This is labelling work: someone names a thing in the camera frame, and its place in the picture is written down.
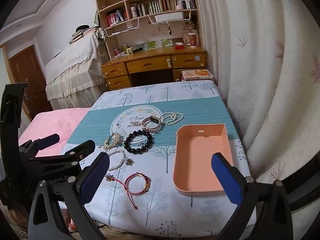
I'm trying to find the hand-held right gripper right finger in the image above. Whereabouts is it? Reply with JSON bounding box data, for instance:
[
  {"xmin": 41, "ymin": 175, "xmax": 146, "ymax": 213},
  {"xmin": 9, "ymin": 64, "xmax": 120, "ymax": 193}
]
[{"xmin": 211, "ymin": 152, "xmax": 293, "ymax": 240}]

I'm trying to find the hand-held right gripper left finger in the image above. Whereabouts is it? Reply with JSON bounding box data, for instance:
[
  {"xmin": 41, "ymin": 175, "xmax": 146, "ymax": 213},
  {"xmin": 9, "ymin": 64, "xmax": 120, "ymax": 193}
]
[{"xmin": 27, "ymin": 152, "xmax": 110, "ymax": 240}]

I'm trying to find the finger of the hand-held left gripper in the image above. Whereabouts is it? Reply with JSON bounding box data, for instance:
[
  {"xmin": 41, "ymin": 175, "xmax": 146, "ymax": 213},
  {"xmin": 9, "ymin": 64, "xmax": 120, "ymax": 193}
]
[
  {"xmin": 19, "ymin": 133, "xmax": 60, "ymax": 158},
  {"xmin": 57, "ymin": 139, "xmax": 96, "ymax": 174}
]

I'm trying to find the gold chain necklace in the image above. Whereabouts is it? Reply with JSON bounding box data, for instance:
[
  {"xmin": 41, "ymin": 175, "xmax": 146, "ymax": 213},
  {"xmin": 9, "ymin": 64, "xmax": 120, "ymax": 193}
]
[{"xmin": 103, "ymin": 133, "xmax": 122, "ymax": 151}]

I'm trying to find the pink plastic tray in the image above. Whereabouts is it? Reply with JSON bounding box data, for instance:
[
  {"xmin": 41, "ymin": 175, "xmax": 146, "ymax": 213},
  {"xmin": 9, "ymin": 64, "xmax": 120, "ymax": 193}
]
[{"xmin": 173, "ymin": 123, "xmax": 235, "ymax": 197}]

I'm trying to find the pearl bracelet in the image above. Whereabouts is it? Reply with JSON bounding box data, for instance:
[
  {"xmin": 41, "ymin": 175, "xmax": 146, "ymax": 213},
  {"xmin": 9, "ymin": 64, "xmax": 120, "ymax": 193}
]
[{"xmin": 106, "ymin": 148, "xmax": 127, "ymax": 172}]

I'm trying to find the black bead bracelet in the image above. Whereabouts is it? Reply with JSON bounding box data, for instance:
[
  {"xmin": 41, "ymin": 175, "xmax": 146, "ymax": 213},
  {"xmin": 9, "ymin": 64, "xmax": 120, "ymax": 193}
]
[{"xmin": 123, "ymin": 129, "xmax": 153, "ymax": 155}]

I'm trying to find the red string bracelet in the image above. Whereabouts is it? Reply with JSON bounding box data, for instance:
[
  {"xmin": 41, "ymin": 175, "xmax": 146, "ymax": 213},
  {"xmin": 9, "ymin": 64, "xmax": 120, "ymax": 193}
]
[{"xmin": 105, "ymin": 172, "xmax": 152, "ymax": 209}]

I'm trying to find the pearl necklace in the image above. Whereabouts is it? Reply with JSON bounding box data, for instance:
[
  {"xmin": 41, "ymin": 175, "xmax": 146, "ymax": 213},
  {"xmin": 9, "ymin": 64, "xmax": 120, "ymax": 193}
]
[{"xmin": 160, "ymin": 112, "xmax": 184, "ymax": 126}]

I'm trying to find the pink blanket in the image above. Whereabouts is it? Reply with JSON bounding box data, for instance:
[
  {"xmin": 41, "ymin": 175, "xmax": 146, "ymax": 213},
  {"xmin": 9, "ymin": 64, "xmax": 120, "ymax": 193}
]
[{"xmin": 18, "ymin": 107, "xmax": 92, "ymax": 158}]

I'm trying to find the brown wooden door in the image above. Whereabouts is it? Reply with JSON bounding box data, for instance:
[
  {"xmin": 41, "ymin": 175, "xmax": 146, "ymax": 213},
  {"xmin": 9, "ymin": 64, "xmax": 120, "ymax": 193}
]
[{"xmin": 7, "ymin": 44, "xmax": 53, "ymax": 120}]

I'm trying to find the tree print cloth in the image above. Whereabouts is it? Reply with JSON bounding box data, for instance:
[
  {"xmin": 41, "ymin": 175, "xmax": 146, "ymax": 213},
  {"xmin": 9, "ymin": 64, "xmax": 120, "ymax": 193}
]
[{"xmin": 60, "ymin": 80, "xmax": 252, "ymax": 238}]

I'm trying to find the lace covered piano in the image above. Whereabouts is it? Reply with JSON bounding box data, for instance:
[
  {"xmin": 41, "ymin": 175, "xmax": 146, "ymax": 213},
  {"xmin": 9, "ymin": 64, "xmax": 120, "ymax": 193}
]
[{"xmin": 44, "ymin": 31, "xmax": 107, "ymax": 109}]

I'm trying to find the wooden desk with drawers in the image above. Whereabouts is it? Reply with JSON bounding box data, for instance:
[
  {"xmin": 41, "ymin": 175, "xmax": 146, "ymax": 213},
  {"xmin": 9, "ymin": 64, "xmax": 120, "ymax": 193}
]
[{"xmin": 101, "ymin": 46, "xmax": 208, "ymax": 91}]

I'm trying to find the white leaf print curtain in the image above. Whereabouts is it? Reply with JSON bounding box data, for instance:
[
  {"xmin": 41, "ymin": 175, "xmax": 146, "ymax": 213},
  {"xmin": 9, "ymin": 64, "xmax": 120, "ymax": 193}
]
[{"xmin": 192, "ymin": 0, "xmax": 320, "ymax": 205}]

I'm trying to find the orange print box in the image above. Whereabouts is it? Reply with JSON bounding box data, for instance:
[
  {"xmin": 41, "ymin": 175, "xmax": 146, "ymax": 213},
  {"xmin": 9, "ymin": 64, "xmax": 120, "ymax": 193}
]
[{"xmin": 181, "ymin": 69, "xmax": 214, "ymax": 82}]

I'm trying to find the stack of books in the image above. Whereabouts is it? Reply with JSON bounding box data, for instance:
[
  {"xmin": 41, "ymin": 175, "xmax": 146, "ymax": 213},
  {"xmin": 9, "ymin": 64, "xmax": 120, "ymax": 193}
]
[{"xmin": 69, "ymin": 29, "xmax": 97, "ymax": 45}]

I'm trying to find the wooden bookshelf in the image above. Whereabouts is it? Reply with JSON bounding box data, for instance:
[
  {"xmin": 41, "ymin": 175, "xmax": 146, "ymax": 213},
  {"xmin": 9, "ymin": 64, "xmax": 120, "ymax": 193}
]
[{"xmin": 91, "ymin": 0, "xmax": 202, "ymax": 60}]

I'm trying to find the row of books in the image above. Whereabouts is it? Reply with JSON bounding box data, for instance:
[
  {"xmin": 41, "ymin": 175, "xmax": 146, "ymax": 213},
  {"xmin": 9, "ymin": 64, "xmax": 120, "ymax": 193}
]
[
  {"xmin": 160, "ymin": 0, "xmax": 196, "ymax": 12},
  {"xmin": 106, "ymin": 9, "xmax": 128, "ymax": 27},
  {"xmin": 130, "ymin": 0, "xmax": 161, "ymax": 18}
]

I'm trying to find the red and white cup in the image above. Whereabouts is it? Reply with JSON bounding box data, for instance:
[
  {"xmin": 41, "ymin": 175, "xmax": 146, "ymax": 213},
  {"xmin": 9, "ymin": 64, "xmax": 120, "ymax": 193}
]
[{"xmin": 189, "ymin": 32, "xmax": 199, "ymax": 48}]

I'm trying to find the long white box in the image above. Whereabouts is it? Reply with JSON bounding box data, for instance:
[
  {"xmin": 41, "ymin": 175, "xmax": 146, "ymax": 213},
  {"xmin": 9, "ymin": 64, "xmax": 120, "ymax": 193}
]
[{"xmin": 154, "ymin": 12, "xmax": 185, "ymax": 23}]

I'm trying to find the white wire rack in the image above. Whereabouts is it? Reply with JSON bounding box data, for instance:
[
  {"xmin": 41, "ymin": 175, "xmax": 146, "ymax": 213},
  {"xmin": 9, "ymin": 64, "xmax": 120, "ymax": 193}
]
[
  {"xmin": 103, "ymin": 20, "xmax": 140, "ymax": 37},
  {"xmin": 147, "ymin": 12, "xmax": 192, "ymax": 25}
]

